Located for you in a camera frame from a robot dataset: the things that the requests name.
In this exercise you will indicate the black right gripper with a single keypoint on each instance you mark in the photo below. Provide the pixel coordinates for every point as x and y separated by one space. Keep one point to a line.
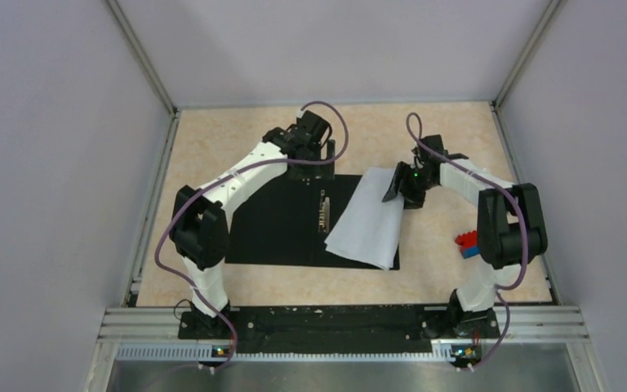
399 184

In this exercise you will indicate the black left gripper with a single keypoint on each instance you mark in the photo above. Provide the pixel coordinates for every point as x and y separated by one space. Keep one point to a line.
322 171

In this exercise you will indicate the white paper stack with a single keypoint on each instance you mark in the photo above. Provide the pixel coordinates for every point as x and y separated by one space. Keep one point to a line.
369 228

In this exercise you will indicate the metal folder clip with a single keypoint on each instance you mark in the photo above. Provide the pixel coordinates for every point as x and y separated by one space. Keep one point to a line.
324 212

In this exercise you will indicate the black file folder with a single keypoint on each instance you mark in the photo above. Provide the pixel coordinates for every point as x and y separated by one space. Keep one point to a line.
277 225

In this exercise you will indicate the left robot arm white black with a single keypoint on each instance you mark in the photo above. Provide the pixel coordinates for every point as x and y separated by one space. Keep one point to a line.
203 216

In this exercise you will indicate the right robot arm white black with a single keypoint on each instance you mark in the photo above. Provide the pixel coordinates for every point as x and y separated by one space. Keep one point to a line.
510 230

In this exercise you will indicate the red blue toy block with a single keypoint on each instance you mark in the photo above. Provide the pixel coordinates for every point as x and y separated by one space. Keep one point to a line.
468 244

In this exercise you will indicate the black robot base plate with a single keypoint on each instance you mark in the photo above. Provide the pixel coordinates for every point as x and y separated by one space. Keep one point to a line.
335 329

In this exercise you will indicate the aluminium frame rail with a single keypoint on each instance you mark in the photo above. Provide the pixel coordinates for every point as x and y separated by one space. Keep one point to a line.
152 334

